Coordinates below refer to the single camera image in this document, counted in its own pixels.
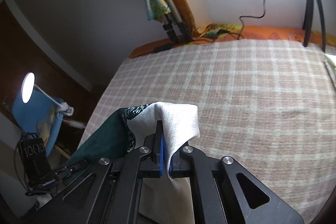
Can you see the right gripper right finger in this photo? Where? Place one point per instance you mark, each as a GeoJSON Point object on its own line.
{"type": "Point", "coordinates": [179, 165]}

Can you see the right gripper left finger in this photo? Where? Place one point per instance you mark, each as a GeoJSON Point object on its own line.
{"type": "Point", "coordinates": [153, 165]}

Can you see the cream folded clothes pile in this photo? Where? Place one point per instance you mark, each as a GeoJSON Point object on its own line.
{"type": "Point", "coordinates": [330, 64]}

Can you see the pink plaid bed blanket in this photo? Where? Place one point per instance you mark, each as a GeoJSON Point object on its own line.
{"type": "Point", "coordinates": [268, 103]}

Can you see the black power bank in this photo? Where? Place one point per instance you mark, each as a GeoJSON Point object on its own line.
{"type": "Point", "coordinates": [38, 177]}

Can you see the blue chair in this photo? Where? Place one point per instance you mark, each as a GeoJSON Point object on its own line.
{"type": "Point", "coordinates": [39, 108]}

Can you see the silver folded tripod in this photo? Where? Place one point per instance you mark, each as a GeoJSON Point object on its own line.
{"type": "Point", "coordinates": [166, 12]}

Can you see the white round desk lamp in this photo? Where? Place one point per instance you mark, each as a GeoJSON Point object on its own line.
{"type": "Point", "coordinates": [27, 88]}

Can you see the colourful floral scarf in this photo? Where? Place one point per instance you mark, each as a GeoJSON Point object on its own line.
{"type": "Point", "coordinates": [210, 31]}

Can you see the orange bed sheet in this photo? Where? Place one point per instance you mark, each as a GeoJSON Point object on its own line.
{"type": "Point", "coordinates": [249, 32]}

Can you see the small black light tripod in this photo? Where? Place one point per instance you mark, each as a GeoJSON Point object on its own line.
{"type": "Point", "coordinates": [308, 21]}

